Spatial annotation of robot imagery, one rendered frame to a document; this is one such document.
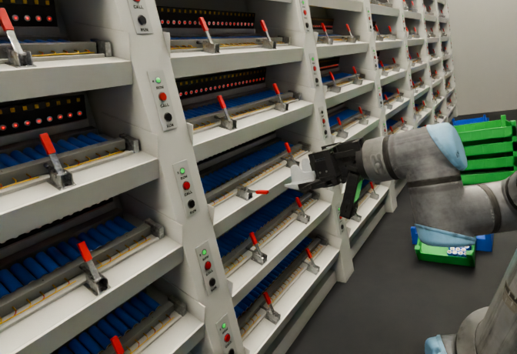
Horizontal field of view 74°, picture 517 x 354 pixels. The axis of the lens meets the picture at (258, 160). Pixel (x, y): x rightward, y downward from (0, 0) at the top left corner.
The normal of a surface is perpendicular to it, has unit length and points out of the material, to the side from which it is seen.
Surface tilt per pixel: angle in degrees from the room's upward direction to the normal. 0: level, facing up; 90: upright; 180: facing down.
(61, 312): 21
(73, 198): 111
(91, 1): 90
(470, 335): 34
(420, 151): 72
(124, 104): 90
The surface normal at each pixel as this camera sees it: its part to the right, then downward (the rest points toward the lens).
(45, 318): 0.09, -0.91
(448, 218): -0.26, -0.08
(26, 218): 0.81, 0.30
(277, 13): -0.58, 0.29
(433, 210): -0.58, -0.01
